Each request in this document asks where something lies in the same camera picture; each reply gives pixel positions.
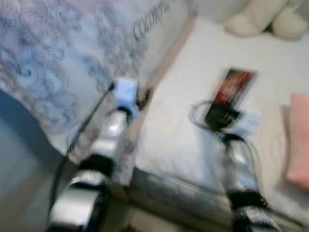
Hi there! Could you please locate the cream plush toy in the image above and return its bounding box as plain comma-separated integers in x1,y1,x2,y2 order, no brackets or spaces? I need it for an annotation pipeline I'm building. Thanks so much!
225,0,309,40

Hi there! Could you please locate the pink pillow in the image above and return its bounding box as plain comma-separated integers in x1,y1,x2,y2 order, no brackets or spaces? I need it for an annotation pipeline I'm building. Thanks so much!
285,93,309,190

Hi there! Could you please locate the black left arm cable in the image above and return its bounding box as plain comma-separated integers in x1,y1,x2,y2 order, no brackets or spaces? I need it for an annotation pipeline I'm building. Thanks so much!
48,82,116,223

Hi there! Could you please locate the blue-grey patterned duvet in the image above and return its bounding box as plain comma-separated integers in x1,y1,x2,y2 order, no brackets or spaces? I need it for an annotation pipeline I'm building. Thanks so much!
0,0,194,187

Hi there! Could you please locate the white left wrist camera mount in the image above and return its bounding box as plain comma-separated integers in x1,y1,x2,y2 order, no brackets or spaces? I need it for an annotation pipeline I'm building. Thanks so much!
113,77,140,115

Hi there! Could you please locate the grey bed frame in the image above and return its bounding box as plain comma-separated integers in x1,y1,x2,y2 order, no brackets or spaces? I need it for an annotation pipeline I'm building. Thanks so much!
109,167,309,232

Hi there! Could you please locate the grey cable loop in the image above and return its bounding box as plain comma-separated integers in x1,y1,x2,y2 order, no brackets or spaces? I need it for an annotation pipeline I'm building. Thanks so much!
189,101,219,129

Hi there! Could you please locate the white mattress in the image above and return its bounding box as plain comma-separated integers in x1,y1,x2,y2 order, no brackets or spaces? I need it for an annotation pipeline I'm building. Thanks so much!
130,17,309,208

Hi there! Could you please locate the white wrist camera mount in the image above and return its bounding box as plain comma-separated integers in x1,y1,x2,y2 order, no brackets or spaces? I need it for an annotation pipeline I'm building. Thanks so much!
232,112,262,139
113,77,140,115

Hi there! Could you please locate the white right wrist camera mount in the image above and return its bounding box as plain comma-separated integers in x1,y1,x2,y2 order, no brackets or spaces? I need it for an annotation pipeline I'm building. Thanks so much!
232,112,262,139

